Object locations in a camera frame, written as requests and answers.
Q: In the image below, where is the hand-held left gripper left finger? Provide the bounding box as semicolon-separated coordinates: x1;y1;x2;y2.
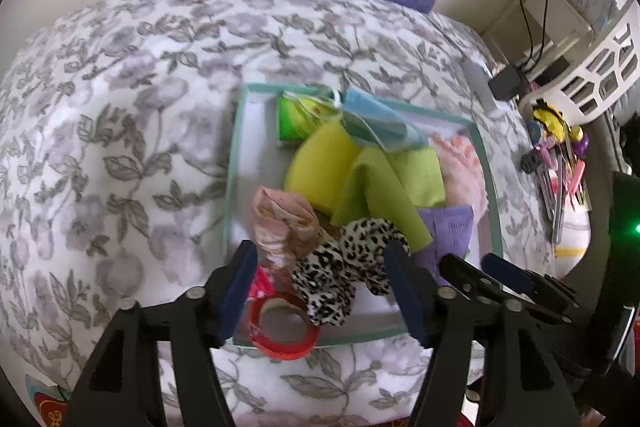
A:
72;239;258;427

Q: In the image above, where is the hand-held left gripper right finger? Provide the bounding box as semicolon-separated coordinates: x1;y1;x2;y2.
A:
384;239;571;427

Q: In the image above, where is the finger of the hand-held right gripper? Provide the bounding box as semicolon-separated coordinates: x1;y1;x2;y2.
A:
481;253;581;323
439;253;506;308

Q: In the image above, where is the purple packet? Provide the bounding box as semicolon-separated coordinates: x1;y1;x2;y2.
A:
415;205;475;283

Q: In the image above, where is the red tape roll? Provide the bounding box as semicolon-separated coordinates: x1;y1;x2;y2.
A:
248;292;321;360

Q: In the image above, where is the pink floral scrunchie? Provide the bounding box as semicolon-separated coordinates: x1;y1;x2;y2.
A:
250;187;333;270

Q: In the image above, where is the leopard print scrunchie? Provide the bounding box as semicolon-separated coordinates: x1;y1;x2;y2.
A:
291;217;412;327

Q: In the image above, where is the pink white fluffy towel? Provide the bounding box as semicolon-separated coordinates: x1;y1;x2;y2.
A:
430;134;490;228

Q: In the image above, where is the green microfibre cloth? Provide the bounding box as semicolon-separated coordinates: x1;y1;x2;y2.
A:
330;146;447;253

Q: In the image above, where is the white box with green rim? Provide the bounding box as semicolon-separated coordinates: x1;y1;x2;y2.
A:
222;82;505;350

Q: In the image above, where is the yellow sponge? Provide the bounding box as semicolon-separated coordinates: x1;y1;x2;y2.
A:
284;122;361;212

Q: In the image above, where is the blue face mask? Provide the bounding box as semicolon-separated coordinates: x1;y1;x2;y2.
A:
341;88;430;152

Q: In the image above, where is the green tissue packet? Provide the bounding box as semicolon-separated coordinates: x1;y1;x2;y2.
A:
276;91;346;142

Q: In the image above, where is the white cloth with yellow stripe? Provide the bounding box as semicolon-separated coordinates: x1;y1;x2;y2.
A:
550;207;593;278

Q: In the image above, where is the bundle of pens and trinkets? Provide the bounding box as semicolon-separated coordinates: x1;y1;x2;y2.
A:
520;104;593;248

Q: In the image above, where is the black charger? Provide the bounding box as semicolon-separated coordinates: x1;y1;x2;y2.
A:
487;66;526;102

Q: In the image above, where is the white slim device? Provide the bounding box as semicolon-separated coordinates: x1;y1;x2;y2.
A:
462;59;498;112

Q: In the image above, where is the grey floral fleece blanket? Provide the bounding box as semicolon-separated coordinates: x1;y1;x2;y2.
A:
0;0;596;427

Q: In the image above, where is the red teal patterned cloth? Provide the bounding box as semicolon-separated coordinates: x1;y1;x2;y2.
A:
25;374;76;427

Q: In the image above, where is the white plastic laundry basket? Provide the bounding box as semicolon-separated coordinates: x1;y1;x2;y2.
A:
517;0;640;128

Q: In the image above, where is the black charger cable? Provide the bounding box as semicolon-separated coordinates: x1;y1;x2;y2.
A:
510;0;556;72

